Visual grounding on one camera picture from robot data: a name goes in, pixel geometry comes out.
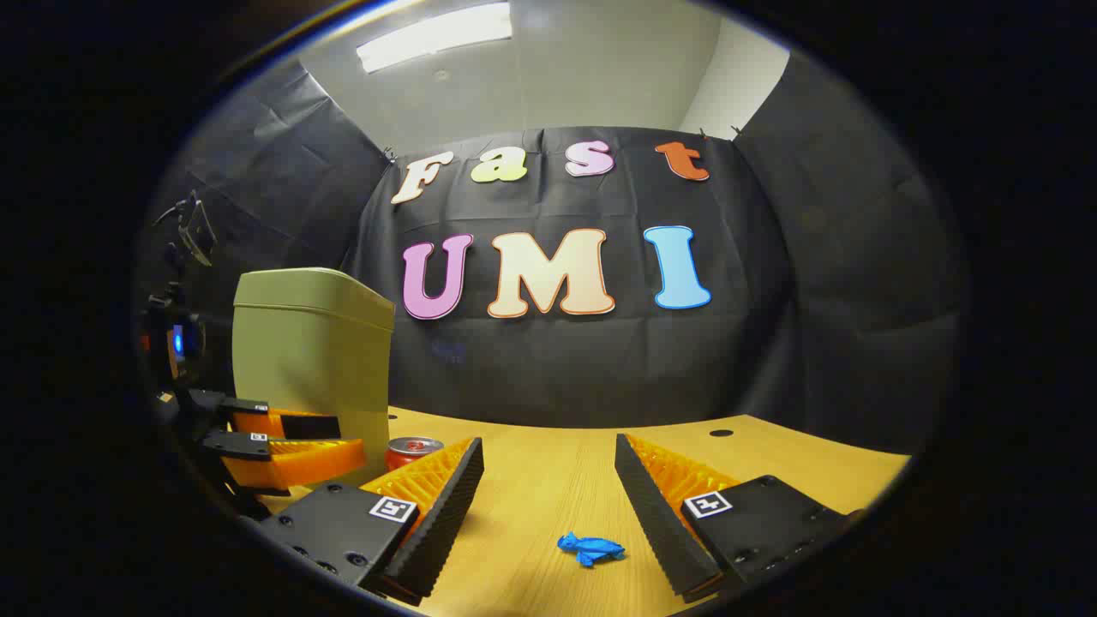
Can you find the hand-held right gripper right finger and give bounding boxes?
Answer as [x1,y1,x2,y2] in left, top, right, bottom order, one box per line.
[614,433,858,601]

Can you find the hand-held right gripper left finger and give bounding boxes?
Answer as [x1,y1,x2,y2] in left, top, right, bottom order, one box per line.
[257,437,485,605]

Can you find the green desktop garbage bin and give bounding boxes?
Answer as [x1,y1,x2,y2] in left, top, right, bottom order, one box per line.
[231,267,397,489]

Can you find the red pop can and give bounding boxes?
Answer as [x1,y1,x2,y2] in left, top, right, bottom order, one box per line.
[384,437,445,472]

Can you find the blue paper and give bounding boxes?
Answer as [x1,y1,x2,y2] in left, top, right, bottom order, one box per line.
[557,531,626,568]

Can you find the wooden desktop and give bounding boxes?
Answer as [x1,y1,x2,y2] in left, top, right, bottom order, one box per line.
[257,407,911,617]

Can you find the black backdrop cloth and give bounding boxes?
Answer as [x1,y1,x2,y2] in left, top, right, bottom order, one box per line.
[137,51,969,455]

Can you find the ceiling light panel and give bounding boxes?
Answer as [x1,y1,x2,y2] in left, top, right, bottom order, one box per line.
[356,2,513,74]

